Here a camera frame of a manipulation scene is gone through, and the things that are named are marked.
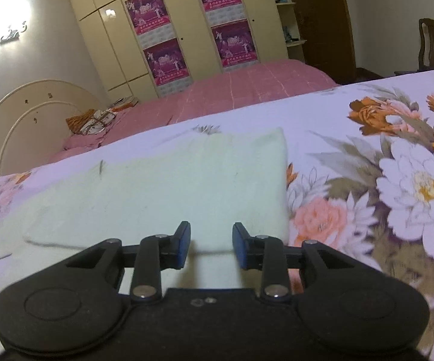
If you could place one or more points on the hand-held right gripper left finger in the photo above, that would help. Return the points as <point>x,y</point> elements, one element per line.
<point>183,243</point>

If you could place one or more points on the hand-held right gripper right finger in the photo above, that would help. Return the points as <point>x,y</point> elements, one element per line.
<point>239,247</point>

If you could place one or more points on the pale green cloth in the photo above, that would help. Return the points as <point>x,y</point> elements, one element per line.
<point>172,180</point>

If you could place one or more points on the floral bed sheet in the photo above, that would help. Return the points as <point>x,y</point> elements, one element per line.
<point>367,165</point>

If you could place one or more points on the stack of books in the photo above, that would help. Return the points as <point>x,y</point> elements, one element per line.
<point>126,102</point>

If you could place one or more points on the orange patterned pillow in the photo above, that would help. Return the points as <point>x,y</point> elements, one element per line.
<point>91,120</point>

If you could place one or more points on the pink quilted bedspread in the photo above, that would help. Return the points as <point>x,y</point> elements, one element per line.
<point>239,86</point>

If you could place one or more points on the cream curved headboard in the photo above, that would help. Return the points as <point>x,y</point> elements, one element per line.
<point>25,101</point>

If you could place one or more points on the cream corner shelf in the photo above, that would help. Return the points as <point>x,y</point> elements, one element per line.
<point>288,15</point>

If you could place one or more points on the dark brown door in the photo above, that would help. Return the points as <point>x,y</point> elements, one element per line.
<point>322,18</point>

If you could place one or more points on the wooden chair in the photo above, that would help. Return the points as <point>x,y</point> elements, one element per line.
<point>433,45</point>

